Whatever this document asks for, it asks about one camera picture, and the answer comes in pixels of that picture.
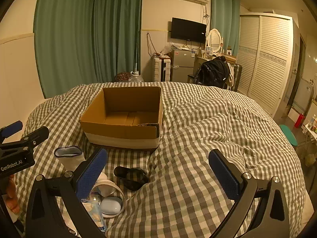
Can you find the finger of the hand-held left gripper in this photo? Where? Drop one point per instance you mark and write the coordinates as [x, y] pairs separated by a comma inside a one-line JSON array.
[[13, 127], [37, 135]]

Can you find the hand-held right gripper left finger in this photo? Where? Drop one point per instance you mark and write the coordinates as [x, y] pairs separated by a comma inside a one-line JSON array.
[[91, 173]]

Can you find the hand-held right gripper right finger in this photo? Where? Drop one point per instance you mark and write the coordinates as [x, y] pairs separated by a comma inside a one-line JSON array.
[[224, 173]]

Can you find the white sock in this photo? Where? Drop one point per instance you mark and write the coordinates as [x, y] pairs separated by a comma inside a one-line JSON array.
[[70, 163]]

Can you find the pale blue earbuds case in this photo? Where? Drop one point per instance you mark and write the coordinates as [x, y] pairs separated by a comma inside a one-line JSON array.
[[111, 205]]

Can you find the clear plastic packet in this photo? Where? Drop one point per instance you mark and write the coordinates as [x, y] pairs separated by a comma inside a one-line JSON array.
[[95, 214]]

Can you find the black sunglasses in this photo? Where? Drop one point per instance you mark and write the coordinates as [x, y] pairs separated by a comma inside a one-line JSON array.
[[133, 177]]

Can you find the white tape roll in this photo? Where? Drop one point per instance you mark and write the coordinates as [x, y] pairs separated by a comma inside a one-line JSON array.
[[123, 202]]

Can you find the brown cardboard box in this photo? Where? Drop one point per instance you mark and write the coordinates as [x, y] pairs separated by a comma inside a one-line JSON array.
[[123, 131]]

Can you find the person's left hand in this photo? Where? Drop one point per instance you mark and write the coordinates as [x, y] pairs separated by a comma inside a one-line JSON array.
[[12, 193]]

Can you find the grey checked blanket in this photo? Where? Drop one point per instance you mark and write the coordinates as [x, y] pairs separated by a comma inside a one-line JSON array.
[[198, 133]]

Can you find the green stool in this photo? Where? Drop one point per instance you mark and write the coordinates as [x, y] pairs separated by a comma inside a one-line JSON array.
[[288, 133]]

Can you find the white floor box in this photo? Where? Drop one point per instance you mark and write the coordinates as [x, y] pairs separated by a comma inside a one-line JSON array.
[[292, 114]]

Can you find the red fire extinguisher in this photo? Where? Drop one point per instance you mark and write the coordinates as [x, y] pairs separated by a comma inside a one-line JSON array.
[[298, 121]]

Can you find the small white side table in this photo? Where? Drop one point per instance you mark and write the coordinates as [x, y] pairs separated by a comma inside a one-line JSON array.
[[310, 129]]

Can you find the silver suitcase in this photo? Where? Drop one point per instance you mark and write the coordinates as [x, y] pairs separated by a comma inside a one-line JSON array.
[[237, 76]]

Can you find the brown patterned bundle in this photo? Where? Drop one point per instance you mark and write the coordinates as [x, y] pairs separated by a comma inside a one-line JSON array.
[[122, 76]]

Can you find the clear water jug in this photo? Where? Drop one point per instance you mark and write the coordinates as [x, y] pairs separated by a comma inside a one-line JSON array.
[[135, 77]]

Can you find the wide green curtain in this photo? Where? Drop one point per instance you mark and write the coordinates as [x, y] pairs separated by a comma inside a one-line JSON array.
[[84, 34]]

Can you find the wooden dressing table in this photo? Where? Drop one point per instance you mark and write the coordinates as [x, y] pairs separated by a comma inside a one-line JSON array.
[[229, 57]]

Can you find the silver small fridge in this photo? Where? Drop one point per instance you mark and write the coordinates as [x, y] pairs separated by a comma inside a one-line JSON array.
[[182, 64]]

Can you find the white ribbed suitcase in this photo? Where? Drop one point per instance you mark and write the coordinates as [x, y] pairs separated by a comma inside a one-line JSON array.
[[161, 70]]

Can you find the white louvred wardrobe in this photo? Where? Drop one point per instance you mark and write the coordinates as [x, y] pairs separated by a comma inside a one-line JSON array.
[[267, 59]]

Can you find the white oval mirror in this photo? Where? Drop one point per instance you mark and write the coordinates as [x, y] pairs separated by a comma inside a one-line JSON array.
[[214, 39]]

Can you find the narrow green curtain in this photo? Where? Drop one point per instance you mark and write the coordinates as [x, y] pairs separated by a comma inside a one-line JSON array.
[[224, 22]]

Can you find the black wall television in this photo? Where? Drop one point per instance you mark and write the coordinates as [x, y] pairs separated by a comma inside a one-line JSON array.
[[188, 29]]

